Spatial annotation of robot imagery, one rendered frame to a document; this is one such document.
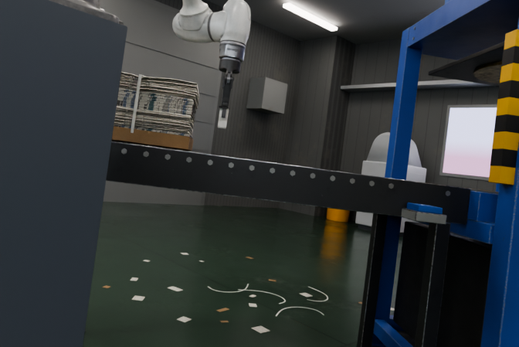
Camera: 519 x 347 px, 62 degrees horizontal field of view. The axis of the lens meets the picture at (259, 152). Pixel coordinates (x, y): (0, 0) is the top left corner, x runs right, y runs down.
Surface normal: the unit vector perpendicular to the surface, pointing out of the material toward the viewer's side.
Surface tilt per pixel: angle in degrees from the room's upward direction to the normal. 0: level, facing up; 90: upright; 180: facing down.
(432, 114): 90
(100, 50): 90
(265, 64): 90
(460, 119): 90
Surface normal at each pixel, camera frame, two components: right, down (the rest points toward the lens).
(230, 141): 0.67, 0.07
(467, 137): -0.73, -0.11
